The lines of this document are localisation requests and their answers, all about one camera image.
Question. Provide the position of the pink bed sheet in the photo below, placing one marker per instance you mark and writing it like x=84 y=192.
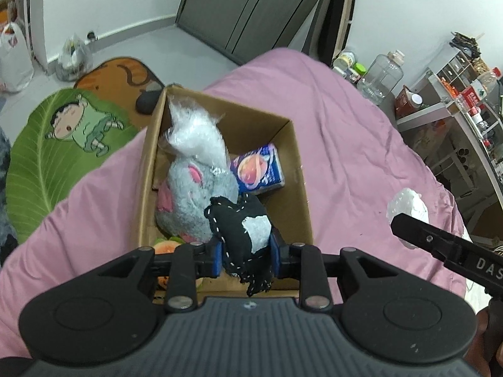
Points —
x=353 y=145

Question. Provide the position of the small green container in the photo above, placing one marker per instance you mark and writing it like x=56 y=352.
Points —
x=359 y=69

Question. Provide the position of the cluttered side shelf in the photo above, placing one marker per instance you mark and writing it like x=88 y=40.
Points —
x=424 y=114

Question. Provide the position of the dark grey wardrobe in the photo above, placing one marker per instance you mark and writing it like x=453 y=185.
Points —
x=243 y=8

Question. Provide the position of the red box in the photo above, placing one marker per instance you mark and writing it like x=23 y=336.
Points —
x=473 y=96

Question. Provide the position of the white narrow rack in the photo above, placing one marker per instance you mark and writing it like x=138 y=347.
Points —
x=27 y=15

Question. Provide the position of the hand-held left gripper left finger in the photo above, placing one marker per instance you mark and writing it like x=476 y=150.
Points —
x=215 y=255

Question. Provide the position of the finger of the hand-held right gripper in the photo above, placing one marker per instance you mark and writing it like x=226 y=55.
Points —
x=424 y=237

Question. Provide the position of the person's right hand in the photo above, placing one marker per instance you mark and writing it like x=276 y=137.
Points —
x=487 y=337

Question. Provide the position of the orange rug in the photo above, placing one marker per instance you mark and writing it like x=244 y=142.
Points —
x=118 y=74

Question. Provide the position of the brown cardboard box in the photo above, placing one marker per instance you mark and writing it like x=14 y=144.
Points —
x=299 y=188

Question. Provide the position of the dark clear plastic bag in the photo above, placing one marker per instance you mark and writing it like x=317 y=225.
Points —
x=74 y=59

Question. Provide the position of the dark dried decoration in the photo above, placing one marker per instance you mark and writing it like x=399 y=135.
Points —
x=465 y=45

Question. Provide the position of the red snack jar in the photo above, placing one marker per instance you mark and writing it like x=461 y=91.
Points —
x=404 y=104

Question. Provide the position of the green leaf cartoon rug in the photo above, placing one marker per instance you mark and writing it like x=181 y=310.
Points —
x=39 y=165

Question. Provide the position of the dark grey round object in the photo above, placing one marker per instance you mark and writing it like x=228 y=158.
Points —
x=147 y=102

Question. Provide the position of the blue tissue packet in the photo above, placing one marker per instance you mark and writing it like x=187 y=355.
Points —
x=257 y=169

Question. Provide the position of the grey-blue fuzzy rug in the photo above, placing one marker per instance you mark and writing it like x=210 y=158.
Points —
x=4 y=188

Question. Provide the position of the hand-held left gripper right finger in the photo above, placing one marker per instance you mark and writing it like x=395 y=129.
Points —
x=275 y=255

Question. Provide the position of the white plastic shopping bag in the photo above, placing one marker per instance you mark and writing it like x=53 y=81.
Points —
x=15 y=63

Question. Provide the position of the white and yellow cup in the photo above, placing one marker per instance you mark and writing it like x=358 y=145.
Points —
x=345 y=59

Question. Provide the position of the burger-shaped soft toy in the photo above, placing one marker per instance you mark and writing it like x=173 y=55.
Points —
x=165 y=247

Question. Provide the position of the small black floor object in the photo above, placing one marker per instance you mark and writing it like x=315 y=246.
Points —
x=92 y=36

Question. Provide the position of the small drawer organiser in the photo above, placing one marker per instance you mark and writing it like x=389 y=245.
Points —
x=456 y=65

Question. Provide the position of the wooden board with black frame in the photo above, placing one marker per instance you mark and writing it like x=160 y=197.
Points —
x=342 y=19

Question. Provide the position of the clear crinkled plastic bag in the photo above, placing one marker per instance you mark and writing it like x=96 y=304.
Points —
x=196 y=133

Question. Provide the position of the person's dark clothing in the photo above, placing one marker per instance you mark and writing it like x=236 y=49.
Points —
x=13 y=367

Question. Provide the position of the small white bag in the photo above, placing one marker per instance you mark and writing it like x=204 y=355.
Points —
x=408 y=204

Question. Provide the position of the grey plush toy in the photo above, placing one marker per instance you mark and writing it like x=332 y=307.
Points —
x=188 y=200

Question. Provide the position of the plastic bottle with grains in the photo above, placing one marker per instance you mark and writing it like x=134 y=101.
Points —
x=487 y=80

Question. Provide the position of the clear plastic jar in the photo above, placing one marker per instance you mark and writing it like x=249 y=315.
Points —
x=379 y=76

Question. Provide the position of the black sock with white patch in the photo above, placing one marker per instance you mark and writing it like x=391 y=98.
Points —
x=232 y=227

